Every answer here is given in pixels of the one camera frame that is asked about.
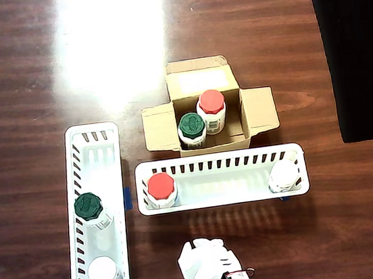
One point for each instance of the blue tape strip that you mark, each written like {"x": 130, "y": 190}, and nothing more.
{"x": 285, "y": 198}
{"x": 128, "y": 198}

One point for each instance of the red-capped bottle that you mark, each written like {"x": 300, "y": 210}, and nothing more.
{"x": 160, "y": 187}
{"x": 212, "y": 102}

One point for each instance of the black cloth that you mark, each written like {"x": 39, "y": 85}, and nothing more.
{"x": 361, "y": 63}

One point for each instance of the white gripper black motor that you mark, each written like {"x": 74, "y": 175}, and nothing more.
{"x": 201, "y": 260}

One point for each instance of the open cardboard box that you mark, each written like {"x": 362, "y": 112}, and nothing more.
{"x": 258, "y": 110}

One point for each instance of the white-capped bottle basket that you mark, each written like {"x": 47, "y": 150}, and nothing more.
{"x": 102, "y": 271}
{"x": 284, "y": 172}

